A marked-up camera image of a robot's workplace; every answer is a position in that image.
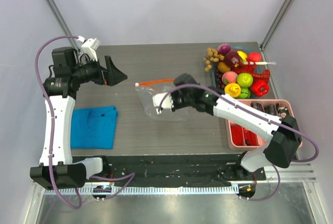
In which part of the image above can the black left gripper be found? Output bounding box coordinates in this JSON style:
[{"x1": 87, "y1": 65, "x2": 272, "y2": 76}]
[{"x1": 71, "y1": 54, "x2": 127, "y2": 86}]

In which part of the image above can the clear orange zip bag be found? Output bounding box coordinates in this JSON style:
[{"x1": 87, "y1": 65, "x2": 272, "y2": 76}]
[{"x1": 134, "y1": 79, "x2": 189, "y2": 121}]

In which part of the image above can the yellow toy pear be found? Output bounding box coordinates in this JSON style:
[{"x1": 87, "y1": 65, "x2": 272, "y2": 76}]
[{"x1": 224, "y1": 83, "x2": 241, "y2": 98}]

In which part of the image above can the dark red toy fruit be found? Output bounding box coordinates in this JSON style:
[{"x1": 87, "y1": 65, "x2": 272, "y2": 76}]
[{"x1": 223, "y1": 51, "x2": 241, "y2": 69}]

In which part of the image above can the green toy apple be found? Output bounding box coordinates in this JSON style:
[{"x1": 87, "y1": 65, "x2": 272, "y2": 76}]
[{"x1": 236, "y1": 73, "x2": 253, "y2": 88}]

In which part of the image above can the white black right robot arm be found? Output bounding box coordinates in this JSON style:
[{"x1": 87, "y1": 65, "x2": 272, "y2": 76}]
[{"x1": 171, "y1": 73, "x2": 301, "y2": 180}]

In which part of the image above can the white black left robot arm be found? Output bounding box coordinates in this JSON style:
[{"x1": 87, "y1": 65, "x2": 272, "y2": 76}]
[{"x1": 30, "y1": 47, "x2": 127, "y2": 190}]

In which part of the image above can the dark purple grape bunch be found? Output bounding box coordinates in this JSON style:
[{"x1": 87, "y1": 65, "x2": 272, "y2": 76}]
[{"x1": 214, "y1": 70, "x2": 225, "y2": 90}]

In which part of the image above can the orange toy fruit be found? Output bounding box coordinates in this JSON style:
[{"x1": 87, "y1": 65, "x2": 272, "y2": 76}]
[{"x1": 217, "y1": 62, "x2": 231, "y2": 73}]

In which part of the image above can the brown longan bunch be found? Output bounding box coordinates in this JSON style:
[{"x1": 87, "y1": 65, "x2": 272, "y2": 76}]
[{"x1": 203, "y1": 47, "x2": 224, "y2": 72}]

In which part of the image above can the pink toy peach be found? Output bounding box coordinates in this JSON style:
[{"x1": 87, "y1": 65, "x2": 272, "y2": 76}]
[{"x1": 221, "y1": 71, "x2": 238, "y2": 85}]

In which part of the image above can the blue folded t-shirt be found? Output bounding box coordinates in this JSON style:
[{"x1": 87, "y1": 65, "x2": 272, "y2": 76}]
[{"x1": 70, "y1": 106, "x2": 118, "y2": 150}]

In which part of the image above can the purple toy onion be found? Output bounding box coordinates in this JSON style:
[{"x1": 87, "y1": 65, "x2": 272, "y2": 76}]
[{"x1": 216, "y1": 43, "x2": 231, "y2": 56}]

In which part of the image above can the green toy lime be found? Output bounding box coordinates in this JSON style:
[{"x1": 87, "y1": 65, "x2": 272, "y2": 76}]
[{"x1": 238, "y1": 88, "x2": 251, "y2": 99}]

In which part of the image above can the red toy meat piece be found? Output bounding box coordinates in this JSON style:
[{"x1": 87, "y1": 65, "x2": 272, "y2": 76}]
[{"x1": 230, "y1": 125, "x2": 244, "y2": 146}]

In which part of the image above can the pink compartment tray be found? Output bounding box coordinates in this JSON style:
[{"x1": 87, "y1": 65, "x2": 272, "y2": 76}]
[{"x1": 222, "y1": 99, "x2": 294, "y2": 151}]

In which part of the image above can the red toy lobster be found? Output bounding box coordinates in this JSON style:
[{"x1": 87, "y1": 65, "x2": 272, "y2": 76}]
[{"x1": 232, "y1": 64, "x2": 271, "y2": 83}]

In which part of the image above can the yellow red toy fruit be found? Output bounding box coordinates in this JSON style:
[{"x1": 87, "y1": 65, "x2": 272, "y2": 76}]
[{"x1": 237, "y1": 51, "x2": 248, "y2": 62}]

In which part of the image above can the dark patterned sushi roll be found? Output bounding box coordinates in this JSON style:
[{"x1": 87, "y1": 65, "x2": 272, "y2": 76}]
[{"x1": 251, "y1": 103, "x2": 264, "y2": 112}]

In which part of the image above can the red toy bell pepper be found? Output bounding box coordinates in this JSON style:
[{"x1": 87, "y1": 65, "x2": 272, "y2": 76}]
[{"x1": 250, "y1": 79, "x2": 270, "y2": 97}]

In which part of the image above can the teal fruit basket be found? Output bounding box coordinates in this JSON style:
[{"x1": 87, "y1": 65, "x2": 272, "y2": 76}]
[{"x1": 204, "y1": 43, "x2": 256, "y2": 99}]

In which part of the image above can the dark sushi roll middle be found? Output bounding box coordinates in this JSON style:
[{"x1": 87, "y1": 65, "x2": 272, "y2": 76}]
[{"x1": 264, "y1": 104, "x2": 277, "y2": 116}]

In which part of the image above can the flowered sushi roll right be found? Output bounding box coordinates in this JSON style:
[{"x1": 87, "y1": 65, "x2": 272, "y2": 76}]
[{"x1": 276, "y1": 106, "x2": 289, "y2": 119}]

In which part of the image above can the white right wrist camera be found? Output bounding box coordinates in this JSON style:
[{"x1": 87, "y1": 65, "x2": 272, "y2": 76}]
[{"x1": 152, "y1": 92, "x2": 173, "y2": 115}]

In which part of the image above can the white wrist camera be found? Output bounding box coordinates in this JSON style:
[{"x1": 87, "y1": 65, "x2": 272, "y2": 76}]
[
  {"x1": 77, "y1": 36, "x2": 100, "y2": 61},
  {"x1": 152, "y1": 92, "x2": 173, "y2": 115}
]

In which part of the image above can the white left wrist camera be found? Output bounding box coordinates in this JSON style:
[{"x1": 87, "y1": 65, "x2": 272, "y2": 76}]
[{"x1": 77, "y1": 36, "x2": 100, "y2": 61}]

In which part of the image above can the white perforated cable duct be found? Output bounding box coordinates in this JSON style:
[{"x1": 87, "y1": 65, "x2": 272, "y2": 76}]
[{"x1": 43, "y1": 185, "x2": 239, "y2": 196}]

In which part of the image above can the aluminium frame rail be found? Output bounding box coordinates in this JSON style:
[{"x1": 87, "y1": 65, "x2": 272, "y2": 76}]
[{"x1": 33, "y1": 161, "x2": 317, "y2": 183}]

